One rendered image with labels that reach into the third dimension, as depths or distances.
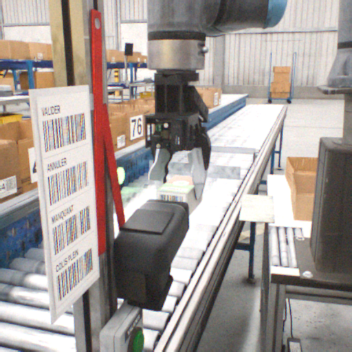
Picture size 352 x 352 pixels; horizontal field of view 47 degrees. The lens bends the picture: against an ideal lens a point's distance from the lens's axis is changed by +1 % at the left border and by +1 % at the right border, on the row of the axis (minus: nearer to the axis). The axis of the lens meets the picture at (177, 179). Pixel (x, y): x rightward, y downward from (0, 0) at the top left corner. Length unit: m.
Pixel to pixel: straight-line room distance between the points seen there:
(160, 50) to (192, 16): 0.07
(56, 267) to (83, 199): 0.07
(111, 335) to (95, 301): 0.04
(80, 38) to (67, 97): 0.07
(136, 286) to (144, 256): 0.05
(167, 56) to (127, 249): 0.30
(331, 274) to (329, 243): 0.08
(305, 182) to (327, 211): 0.67
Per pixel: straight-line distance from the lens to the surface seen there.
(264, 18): 0.69
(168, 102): 0.62
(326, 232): 1.06
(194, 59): 0.62
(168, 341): 0.86
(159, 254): 0.45
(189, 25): 0.62
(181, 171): 1.99
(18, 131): 1.75
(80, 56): 0.40
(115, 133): 1.84
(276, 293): 1.13
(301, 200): 1.43
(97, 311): 0.48
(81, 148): 0.38
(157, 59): 0.62
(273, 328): 1.19
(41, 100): 0.33
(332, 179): 1.02
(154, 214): 0.49
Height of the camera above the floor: 1.26
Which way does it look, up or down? 16 degrees down
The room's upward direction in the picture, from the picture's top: straight up
